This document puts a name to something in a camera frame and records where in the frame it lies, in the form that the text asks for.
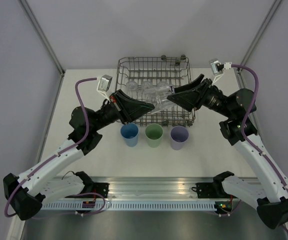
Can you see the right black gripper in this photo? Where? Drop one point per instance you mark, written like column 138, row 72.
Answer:
column 194, row 98

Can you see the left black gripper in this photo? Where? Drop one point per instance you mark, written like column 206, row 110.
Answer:
column 134, row 108

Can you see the blue plastic cup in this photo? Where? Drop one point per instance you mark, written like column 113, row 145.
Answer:
column 130, row 134

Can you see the clear glass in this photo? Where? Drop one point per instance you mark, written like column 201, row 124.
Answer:
column 131, row 86
column 146, row 84
column 158, row 97
column 162, row 85

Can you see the green plastic cup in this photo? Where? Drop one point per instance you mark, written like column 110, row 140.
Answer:
column 154, row 133

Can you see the purple plastic cup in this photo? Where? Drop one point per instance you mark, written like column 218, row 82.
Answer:
column 178, row 137

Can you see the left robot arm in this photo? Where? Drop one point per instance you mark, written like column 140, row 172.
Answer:
column 27, row 192

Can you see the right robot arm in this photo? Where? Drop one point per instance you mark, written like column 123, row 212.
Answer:
column 271, row 199

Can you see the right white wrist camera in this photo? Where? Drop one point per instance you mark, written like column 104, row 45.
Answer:
column 219, row 69

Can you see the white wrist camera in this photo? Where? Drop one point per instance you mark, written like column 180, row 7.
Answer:
column 104, row 86
column 219, row 69

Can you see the grey wire dish rack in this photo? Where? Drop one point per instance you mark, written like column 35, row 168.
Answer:
column 174, row 70

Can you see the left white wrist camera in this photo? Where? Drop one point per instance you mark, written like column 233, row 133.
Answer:
column 104, row 86

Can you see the right aluminium frame post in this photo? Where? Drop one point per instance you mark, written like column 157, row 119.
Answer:
column 261, row 31

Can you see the aluminium frame post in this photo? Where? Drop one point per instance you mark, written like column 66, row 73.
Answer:
column 261, row 31
column 41, row 35

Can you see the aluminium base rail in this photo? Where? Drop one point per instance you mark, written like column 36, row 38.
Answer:
column 154, row 189

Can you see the white slotted cable duct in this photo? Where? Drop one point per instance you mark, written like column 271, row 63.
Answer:
column 117, row 205

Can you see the left aluminium frame post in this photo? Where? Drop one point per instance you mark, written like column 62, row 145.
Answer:
column 41, row 35

